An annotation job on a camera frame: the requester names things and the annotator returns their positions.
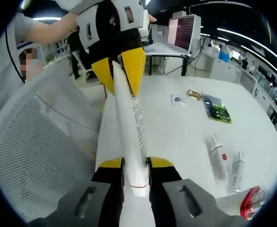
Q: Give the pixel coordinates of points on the white skincare bottle red label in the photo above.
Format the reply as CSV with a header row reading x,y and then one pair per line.
x,y
237,170
219,156

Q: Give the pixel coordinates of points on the green black skincare sachet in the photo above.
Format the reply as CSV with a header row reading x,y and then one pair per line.
x,y
217,110

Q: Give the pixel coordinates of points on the white standing desk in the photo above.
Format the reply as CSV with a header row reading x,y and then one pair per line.
x,y
167,53

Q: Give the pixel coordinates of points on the white skincare tube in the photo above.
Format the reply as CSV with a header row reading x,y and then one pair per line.
x,y
129,132

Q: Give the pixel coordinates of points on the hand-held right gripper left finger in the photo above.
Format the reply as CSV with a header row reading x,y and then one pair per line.
x,y
110,196

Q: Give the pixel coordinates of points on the blue storage box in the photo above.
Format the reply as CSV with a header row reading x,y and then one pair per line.
x,y
224,56

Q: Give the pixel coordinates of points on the white skincare bottle red collar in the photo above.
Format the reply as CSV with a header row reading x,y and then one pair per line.
x,y
252,203

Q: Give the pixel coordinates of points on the person's left hand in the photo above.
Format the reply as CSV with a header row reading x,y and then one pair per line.
x,y
152,18

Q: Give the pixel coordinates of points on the ceiling light strip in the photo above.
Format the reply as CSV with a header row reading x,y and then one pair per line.
x,y
46,19

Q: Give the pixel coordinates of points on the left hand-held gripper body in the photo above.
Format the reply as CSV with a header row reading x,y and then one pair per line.
x,y
81,4

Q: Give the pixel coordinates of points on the white mesh office chair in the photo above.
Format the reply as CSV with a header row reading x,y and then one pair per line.
x,y
34,142

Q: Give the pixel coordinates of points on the gold foil skincare sachet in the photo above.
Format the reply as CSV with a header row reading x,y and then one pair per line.
x,y
194,94

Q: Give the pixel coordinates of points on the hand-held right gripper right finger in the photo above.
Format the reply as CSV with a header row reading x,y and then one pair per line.
x,y
162,196

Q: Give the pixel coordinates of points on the small grey skincare sachet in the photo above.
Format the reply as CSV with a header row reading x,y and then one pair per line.
x,y
179,99

